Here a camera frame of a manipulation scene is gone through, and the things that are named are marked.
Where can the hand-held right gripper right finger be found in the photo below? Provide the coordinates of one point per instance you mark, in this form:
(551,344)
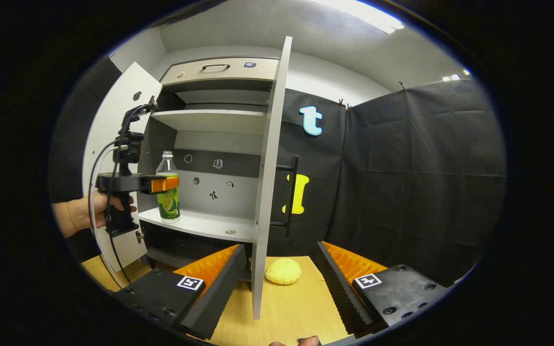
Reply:
(339,288)

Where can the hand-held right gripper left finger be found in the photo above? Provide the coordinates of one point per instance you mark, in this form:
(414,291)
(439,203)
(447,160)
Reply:
(224,283)

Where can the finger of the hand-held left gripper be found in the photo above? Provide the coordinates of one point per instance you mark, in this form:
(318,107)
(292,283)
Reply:
(171,184)

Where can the green label plastic bottle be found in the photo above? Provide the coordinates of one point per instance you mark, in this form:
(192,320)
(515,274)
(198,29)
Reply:
(169,206)

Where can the white cabinet shelf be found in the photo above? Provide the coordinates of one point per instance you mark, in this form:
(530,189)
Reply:
(209,223)
(209,120)

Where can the white grey cabinet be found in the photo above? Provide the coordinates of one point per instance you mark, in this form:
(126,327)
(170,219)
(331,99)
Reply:
(238,192)

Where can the beige cabinet drawer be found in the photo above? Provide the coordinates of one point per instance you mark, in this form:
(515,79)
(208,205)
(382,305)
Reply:
(258,72)

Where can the yellow bumpy toy bun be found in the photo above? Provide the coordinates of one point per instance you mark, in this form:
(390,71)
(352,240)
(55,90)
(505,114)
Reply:
(283,271)

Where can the black backdrop cloth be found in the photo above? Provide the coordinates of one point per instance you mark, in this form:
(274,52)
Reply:
(426,168)

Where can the small ceiling light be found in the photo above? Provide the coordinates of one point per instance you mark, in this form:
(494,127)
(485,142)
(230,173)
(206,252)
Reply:
(452,77)

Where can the long ceiling light panel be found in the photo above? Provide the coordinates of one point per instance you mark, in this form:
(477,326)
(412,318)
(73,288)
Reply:
(363,13)

